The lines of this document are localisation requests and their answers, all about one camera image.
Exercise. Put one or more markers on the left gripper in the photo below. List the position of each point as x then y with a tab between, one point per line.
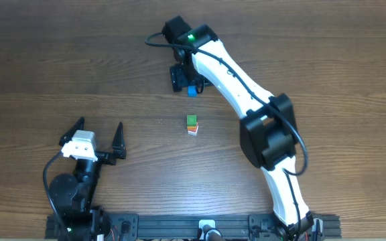
106	158

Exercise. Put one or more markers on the orange cube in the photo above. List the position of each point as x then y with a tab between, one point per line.
191	128

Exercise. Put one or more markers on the green cube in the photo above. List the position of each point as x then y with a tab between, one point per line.
191	120

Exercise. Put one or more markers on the blue cube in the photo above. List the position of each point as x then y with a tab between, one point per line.
192	92

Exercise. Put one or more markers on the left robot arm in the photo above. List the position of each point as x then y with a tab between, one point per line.
64	192

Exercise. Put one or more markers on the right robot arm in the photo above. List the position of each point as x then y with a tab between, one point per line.
233	87

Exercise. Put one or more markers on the white cube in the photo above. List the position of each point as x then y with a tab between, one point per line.
193	133

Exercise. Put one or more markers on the red cube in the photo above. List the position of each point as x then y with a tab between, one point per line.
197	127

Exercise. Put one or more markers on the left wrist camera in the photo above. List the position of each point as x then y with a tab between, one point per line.
80	145

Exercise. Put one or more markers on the mounting rail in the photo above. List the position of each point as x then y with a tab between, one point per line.
173	227

